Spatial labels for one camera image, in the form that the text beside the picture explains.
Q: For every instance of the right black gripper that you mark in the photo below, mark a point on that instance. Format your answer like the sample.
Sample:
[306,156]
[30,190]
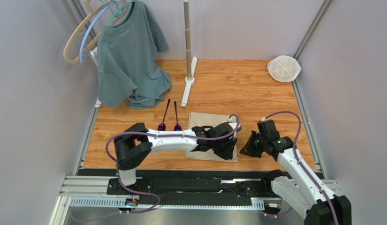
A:
[254,145]

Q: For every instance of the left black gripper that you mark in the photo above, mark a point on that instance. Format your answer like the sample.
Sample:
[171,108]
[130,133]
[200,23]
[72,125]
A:
[227,154]

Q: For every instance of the beige cloth napkin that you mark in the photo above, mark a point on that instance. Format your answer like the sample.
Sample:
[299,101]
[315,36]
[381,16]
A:
[197,119]

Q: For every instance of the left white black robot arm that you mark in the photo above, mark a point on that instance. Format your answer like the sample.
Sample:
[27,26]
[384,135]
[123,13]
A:
[137,142]

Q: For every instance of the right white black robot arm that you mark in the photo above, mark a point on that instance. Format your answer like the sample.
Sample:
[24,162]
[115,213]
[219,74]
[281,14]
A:
[302,177]

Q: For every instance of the blue purple spoon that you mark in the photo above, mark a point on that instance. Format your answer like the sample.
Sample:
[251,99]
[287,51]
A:
[177,126]

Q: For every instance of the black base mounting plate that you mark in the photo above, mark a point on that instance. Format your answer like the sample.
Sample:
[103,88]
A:
[203,188]

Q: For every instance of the white rack base foot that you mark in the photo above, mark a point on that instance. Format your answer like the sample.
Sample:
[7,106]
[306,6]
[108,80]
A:
[189,84]

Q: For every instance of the white plastic mesh basket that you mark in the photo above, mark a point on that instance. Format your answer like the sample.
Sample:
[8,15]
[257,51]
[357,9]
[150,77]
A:
[284,69]

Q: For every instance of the teal green t-shirt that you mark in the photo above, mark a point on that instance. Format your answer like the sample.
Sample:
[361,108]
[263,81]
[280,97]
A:
[127,69]

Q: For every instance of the metal garment rack pole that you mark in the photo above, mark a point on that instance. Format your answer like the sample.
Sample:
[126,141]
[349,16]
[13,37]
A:
[187,39]

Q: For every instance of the green plastic hanger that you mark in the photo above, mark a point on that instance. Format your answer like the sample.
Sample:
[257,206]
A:
[119,13]

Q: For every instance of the blue plastic hanger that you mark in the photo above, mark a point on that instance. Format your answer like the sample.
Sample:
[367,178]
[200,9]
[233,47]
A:
[88,48]

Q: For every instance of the beige wooden hanger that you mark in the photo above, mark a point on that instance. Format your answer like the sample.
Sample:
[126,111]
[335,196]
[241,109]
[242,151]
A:
[72,47]

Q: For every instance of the aluminium frame rail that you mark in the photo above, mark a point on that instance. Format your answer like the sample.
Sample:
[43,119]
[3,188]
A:
[94,197]

